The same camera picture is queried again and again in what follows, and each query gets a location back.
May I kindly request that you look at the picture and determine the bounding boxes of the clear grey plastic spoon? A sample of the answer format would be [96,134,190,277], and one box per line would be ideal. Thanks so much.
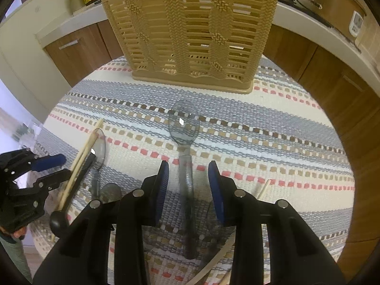
[168,100,200,259]

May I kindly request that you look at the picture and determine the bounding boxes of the person's hand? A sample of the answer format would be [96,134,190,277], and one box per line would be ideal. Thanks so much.
[0,227,27,243]

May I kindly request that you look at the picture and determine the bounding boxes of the black ladle spoon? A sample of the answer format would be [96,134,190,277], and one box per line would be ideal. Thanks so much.
[49,148,97,238]

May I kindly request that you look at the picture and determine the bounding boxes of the clear plastic spoon left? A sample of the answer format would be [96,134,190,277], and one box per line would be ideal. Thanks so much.
[91,128,107,200]

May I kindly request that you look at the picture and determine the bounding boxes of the small grey round spoon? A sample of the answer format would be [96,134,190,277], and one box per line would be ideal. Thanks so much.
[99,183,122,203]

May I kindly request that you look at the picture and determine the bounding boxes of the wooden chopstick bottom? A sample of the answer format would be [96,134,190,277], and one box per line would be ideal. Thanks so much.
[186,233,236,285]

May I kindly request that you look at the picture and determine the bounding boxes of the wooden cabinet left door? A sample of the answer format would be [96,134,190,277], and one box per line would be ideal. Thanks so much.
[44,20,123,87]

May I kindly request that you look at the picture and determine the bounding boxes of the striped woven table mat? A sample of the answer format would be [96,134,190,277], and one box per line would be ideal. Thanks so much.
[34,57,355,284]

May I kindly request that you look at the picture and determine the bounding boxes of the wooden cabinet right doors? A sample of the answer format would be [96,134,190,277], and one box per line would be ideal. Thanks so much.
[264,25,379,280]

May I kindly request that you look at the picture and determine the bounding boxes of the beige plastic utensil basket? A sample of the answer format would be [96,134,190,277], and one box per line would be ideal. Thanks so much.
[101,0,278,94]

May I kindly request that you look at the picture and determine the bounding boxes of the rice cooker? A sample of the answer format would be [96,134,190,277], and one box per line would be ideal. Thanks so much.
[313,0,366,41]

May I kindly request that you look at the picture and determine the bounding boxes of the black gas stove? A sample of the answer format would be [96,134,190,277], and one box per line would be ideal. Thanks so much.
[278,0,332,28]

